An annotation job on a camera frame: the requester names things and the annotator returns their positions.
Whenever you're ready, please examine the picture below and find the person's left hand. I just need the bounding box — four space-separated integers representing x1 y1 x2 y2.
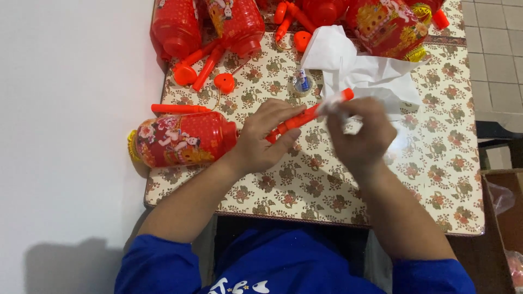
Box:
229 98 307 174

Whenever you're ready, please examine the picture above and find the person's right hand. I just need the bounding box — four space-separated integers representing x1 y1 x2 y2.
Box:
325 97 398 181

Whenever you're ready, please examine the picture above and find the small white tissue piece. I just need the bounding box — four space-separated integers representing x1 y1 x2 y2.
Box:
315 95 348 121

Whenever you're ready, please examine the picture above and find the orange plastic lantern handle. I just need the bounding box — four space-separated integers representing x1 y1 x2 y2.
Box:
273 2 288 25
151 104 212 115
274 13 294 42
265 87 355 144

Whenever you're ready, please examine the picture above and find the clear tape roll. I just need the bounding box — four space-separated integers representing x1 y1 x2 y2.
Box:
292 71 315 98

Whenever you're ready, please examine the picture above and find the large white tissue paper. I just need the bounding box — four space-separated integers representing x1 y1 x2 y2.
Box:
300 25 426 122

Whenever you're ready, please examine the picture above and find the floral plastic tablecloth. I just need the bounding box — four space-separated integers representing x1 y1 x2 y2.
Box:
144 0 485 237

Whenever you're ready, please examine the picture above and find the red printed plastic lantern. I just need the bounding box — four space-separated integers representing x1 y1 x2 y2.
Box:
150 0 203 63
406 0 450 30
302 0 349 27
127 111 240 169
203 0 266 59
344 0 430 63

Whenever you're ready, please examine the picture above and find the blue shirt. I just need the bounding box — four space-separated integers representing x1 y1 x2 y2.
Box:
114 228 476 294

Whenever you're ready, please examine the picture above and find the black chair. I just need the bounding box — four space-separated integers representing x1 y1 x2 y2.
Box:
475 120 523 170

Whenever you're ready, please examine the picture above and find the clear plastic bag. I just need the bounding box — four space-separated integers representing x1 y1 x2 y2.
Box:
486 180 523 288

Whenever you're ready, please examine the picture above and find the brown cardboard box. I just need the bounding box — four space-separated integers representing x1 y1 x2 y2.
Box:
481 169 523 294

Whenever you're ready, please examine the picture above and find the orange handle with heart end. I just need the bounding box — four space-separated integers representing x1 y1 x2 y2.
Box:
285 2 318 53
191 44 236 95
172 38 223 87

